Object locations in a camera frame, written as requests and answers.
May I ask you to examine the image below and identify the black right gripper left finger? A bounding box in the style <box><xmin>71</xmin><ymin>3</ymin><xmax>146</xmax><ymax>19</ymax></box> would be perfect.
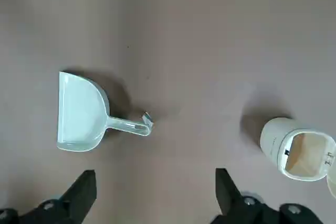
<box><xmin>0</xmin><ymin>170</ymin><xmax>97</xmax><ymax>224</ymax></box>

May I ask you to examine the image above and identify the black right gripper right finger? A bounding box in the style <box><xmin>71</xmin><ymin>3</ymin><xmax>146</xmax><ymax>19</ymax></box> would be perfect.
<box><xmin>209</xmin><ymin>168</ymin><xmax>327</xmax><ymax>224</ymax></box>

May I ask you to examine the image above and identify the small paper label tag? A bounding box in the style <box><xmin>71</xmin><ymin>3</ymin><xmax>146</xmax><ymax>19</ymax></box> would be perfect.
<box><xmin>141</xmin><ymin>111</ymin><xmax>154</xmax><ymax>127</ymax></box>

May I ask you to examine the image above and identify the small cream bin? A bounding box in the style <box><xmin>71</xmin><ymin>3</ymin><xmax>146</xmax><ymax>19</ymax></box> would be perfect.
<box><xmin>259</xmin><ymin>115</ymin><xmax>336</xmax><ymax>199</ymax></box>

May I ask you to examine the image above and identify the pale plastic dustpan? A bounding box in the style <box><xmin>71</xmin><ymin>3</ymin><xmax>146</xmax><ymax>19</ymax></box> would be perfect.
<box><xmin>57</xmin><ymin>71</ymin><xmax>152</xmax><ymax>153</ymax></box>

